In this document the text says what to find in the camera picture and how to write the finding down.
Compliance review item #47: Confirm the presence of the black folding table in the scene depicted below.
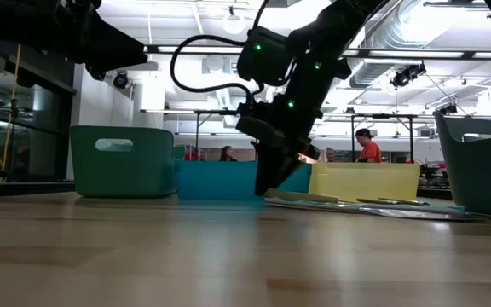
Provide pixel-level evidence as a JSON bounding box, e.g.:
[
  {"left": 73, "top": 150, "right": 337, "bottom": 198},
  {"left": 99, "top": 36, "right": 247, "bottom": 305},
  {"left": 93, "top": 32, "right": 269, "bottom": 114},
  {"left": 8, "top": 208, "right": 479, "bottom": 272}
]
[
  {"left": 141, "top": 108, "right": 251, "bottom": 163},
  {"left": 321, "top": 113, "right": 419, "bottom": 164}
]

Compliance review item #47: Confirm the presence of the black aluminium rig frame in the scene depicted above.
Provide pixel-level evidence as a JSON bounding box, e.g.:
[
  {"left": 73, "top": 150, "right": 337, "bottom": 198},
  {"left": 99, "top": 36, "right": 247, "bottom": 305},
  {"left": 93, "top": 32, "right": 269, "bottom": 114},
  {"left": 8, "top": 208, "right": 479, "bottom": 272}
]
[{"left": 0, "top": 181, "right": 76, "bottom": 198}]

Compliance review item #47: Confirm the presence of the mint green plastic bin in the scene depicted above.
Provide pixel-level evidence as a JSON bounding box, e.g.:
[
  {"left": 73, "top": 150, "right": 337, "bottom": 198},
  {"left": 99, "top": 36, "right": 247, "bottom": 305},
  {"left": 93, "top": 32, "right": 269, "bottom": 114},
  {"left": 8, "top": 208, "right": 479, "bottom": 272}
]
[{"left": 69, "top": 125, "right": 186, "bottom": 200}]

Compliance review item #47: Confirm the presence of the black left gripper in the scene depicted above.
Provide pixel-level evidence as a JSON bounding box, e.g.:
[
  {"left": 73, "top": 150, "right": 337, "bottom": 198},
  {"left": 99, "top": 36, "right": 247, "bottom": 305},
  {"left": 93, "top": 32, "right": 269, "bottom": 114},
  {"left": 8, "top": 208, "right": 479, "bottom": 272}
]
[{"left": 57, "top": 0, "right": 148, "bottom": 82}]

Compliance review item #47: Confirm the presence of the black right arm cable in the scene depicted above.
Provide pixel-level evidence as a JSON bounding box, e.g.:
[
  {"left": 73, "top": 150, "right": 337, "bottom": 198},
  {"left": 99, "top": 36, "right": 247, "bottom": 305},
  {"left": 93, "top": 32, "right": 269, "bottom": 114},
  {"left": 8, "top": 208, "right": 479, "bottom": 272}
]
[{"left": 170, "top": 33, "right": 269, "bottom": 113}]

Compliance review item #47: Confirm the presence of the dark teal plastic bin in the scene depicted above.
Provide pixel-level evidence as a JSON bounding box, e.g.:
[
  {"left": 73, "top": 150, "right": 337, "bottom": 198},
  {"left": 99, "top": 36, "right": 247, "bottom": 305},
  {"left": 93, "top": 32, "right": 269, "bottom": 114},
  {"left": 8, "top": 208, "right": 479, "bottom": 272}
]
[{"left": 433, "top": 111, "right": 491, "bottom": 221}]

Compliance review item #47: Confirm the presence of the long ceiling light strip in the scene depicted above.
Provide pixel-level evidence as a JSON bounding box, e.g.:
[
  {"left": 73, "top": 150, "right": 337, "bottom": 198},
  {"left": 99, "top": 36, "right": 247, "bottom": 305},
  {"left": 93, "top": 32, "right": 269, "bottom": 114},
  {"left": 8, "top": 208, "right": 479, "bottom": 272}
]
[
  {"left": 343, "top": 50, "right": 491, "bottom": 60},
  {"left": 142, "top": 45, "right": 246, "bottom": 55}
]

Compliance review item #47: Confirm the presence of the silver ventilation duct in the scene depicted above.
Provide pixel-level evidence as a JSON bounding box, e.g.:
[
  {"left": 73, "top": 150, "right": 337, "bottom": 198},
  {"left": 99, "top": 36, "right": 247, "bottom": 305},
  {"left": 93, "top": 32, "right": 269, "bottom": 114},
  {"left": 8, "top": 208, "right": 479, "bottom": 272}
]
[{"left": 349, "top": 0, "right": 434, "bottom": 90}]

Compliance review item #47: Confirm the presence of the black ceiling spotlight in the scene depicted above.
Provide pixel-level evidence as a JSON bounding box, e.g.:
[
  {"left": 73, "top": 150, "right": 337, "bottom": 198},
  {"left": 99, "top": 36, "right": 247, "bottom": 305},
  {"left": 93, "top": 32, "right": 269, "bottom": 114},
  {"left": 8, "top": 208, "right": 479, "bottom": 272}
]
[
  {"left": 113, "top": 71, "right": 130, "bottom": 90},
  {"left": 389, "top": 62, "right": 427, "bottom": 90},
  {"left": 436, "top": 102, "right": 459, "bottom": 116}
]

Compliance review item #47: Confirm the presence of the yellow translucent plastic bin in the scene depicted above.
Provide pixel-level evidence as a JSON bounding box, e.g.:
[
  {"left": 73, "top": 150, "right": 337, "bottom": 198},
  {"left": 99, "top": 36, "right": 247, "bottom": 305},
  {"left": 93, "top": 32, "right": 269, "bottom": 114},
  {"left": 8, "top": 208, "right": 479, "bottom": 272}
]
[{"left": 308, "top": 162, "right": 421, "bottom": 202}]

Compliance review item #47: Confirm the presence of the cream-handled cutlery piece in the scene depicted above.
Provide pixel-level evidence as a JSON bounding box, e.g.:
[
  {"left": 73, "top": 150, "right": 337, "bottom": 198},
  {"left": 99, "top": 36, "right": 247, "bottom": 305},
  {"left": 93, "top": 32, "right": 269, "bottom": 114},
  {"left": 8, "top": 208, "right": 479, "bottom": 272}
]
[{"left": 264, "top": 188, "right": 341, "bottom": 205}]

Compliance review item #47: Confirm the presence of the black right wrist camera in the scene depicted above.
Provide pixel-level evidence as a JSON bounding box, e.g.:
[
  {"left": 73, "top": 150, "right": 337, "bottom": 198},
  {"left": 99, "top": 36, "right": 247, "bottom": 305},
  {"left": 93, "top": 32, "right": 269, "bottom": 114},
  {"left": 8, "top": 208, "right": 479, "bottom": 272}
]
[{"left": 236, "top": 26, "right": 292, "bottom": 86}]

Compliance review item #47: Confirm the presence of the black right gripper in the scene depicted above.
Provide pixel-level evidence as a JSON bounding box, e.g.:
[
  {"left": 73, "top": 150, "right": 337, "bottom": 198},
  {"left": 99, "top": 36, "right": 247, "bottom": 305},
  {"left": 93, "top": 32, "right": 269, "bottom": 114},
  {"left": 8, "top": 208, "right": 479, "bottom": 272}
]
[{"left": 235, "top": 46, "right": 351, "bottom": 197}]

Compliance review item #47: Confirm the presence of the distant black equipment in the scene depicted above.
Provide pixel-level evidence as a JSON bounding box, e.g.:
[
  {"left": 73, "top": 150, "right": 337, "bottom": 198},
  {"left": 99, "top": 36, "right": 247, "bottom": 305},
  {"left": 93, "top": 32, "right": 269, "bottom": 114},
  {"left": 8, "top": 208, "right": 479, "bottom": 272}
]
[{"left": 419, "top": 161, "right": 453, "bottom": 191}]

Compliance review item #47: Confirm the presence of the blue plastic bin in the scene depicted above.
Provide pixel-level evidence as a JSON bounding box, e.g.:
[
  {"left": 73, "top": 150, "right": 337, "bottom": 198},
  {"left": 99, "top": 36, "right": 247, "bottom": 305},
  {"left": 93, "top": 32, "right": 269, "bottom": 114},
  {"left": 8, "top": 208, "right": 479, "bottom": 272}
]
[{"left": 175, "top": 160, "right": 313, "bottom": 201}]

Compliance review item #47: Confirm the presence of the white ring ceiling lamp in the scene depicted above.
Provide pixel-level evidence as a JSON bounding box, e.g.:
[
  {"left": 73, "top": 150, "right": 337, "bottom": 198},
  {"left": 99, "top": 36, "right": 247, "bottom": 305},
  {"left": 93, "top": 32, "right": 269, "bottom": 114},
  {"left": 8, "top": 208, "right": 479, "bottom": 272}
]
[{"left": 222, "top": 12, "right": 246, "bottom": 36}]

